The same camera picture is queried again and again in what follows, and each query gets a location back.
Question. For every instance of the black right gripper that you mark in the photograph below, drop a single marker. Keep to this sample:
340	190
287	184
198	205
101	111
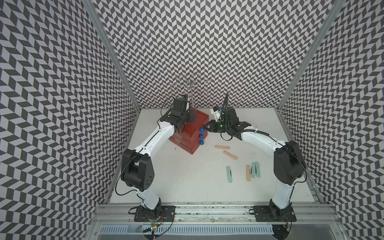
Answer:
211	128

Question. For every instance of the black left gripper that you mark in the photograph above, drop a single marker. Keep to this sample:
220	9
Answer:
191	113

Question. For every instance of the red plastic drawer cabinet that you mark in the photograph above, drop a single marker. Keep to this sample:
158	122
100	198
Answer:
188	137

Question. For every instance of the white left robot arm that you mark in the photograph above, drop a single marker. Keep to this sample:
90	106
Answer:
137	168

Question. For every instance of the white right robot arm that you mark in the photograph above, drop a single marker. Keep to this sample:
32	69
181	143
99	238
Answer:
289	163

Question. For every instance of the pink folding knife upper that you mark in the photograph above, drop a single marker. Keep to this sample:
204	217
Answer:
222	147

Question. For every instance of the pink folding knife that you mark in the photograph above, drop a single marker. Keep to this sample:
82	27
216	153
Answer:
222	147
248	173

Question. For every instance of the pink folding knife angled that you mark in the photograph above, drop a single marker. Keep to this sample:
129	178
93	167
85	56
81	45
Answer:
230	155

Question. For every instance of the clear drinking glass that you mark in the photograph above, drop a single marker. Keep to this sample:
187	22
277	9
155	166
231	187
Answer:
253	124

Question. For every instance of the mint folding knife left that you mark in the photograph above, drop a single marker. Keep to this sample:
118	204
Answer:
229	174

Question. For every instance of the mint folding knife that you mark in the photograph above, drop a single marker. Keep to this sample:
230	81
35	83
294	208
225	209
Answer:
253	170
229	174
258	170

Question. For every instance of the mint folding knife middle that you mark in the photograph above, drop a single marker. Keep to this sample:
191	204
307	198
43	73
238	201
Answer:
253	170

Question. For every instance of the pink folding knife lower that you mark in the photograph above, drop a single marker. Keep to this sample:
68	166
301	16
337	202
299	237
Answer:
248	173

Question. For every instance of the mint folding knife right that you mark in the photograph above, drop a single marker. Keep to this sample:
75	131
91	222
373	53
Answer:
258	170

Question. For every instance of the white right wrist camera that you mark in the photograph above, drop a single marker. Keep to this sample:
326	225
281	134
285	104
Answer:
217	113

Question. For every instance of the chrome wire stand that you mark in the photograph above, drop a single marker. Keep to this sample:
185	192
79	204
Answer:
194	85

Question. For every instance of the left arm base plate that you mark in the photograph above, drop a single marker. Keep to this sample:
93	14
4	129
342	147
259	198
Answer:
160	213

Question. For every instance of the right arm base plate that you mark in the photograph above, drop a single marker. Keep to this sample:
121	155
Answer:
274	214

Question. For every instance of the aluminium corner post right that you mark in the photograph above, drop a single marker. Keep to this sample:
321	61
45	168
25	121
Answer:
321	35

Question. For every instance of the aluminium corner post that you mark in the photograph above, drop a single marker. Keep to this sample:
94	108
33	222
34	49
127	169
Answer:
94	18
321	35

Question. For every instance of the aluminium front rail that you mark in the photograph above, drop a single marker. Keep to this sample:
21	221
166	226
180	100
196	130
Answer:
228	213

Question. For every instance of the aluminium corner post left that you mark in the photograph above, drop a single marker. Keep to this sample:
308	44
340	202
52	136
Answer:
94	18

